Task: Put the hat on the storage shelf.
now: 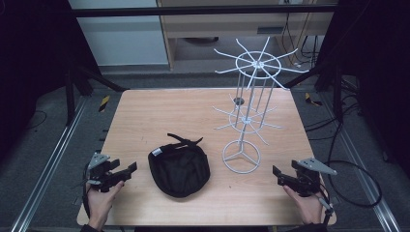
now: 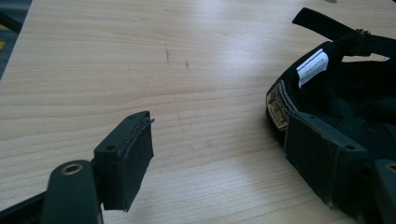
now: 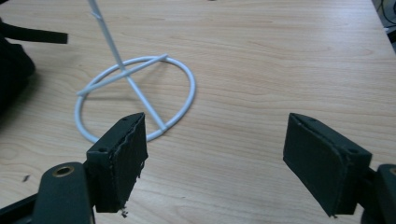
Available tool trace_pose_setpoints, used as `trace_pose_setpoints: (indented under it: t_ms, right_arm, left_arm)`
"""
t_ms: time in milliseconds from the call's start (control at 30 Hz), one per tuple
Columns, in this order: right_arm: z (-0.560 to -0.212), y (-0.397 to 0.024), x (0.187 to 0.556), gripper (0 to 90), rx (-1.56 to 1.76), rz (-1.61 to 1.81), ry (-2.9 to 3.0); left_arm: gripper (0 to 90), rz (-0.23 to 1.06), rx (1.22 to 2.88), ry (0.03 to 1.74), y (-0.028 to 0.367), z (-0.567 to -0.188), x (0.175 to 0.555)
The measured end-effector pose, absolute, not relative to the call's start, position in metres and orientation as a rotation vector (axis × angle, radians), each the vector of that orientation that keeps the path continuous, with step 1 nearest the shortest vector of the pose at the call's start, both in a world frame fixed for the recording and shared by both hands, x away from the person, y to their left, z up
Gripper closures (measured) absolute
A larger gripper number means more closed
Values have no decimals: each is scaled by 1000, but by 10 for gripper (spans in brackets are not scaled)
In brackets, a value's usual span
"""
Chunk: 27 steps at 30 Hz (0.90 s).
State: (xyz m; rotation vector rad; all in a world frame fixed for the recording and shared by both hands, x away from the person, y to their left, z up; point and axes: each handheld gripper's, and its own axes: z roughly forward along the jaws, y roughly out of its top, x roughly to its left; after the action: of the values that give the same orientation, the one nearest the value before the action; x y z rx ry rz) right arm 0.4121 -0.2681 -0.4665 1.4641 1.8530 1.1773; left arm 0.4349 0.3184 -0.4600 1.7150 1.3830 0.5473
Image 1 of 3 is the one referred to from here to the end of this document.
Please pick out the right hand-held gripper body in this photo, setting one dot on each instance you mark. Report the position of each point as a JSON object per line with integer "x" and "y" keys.
{"x": 309, "y": 182}

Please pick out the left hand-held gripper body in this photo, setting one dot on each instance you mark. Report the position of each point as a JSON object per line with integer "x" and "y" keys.
{"x": 98, "y": 175}

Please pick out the person's right hand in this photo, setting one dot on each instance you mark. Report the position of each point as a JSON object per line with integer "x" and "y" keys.
{"x": 307, "y": 208}

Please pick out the person's left hand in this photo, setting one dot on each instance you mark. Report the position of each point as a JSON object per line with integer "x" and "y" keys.
{"x": 100, "y": 203}

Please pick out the black cloth cap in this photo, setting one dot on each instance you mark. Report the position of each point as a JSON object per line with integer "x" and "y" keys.
{"x": 179, "y": 170}

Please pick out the yellow black tape marker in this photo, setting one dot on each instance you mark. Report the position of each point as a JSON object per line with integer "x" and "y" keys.
{"x": 312, "y": 100}
{"x": 103, "y": 103}

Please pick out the black stand legs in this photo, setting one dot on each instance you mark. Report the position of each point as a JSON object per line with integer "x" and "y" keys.
{"x": 70, "y": 96}
{"x": 336, "y": 93}

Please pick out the black table grommet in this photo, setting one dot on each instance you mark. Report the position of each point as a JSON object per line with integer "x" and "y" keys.
{"x": 238, "y": 101}

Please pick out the white cabinet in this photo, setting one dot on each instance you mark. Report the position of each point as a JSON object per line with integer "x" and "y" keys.
{"x": 122, "y": 38}

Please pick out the light wooden desk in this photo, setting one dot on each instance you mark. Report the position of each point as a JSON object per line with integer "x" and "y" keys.
{"x": 225, "y": 25}

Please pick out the metal floor rail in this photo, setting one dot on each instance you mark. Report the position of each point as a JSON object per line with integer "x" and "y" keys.
{"x": 48, "y": 167}
{"x": 361, "y": 167}

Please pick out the black horizontal frame bar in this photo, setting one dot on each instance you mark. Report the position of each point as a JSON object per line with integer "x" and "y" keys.
{"x": 193, "y": 10}

